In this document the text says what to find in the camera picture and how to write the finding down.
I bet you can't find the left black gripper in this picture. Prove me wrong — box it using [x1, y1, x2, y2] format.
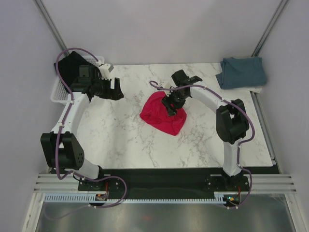
[91, 75, 123, 101]

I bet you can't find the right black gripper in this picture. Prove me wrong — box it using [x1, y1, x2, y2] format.
[161, 88, 188, 117]

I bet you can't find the red t shirt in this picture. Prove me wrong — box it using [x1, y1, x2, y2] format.
[140, 91, 187, 136]

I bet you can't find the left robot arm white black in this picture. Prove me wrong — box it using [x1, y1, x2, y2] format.
[41, 64, 124, 190]

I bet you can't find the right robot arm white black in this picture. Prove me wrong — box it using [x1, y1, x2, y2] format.
[161, 70, 249, 190]

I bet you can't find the black t shirt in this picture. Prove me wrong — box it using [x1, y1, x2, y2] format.
[58, 51, 95, 88]

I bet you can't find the white perforated plastic basket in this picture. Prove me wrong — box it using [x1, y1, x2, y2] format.
[50, 55, 105, 105]

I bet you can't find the blue folded t shirt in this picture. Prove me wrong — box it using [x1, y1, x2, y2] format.
[216, 57, 267, 90]

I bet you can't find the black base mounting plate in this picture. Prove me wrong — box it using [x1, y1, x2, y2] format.
[78, 168, 249, 198]

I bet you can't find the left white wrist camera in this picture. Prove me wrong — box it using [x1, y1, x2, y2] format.
[99, 63, 113, 80]

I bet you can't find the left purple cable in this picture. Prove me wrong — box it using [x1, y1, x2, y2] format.
[43, 47, 128, 220]

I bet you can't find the left aluminium corner rail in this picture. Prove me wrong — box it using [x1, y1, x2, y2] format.
[33, 0, 67, 51]

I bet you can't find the aluminium corner rail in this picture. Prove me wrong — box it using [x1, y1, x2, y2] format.
[33, 0, 67, 51]
[251, 0, 290, 57]

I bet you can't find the light blue cable duct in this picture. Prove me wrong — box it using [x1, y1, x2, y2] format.
[43, 192, 236, 204]

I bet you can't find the right aluminium corner rail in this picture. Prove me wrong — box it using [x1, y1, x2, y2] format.
[251, 0, 290, 57]

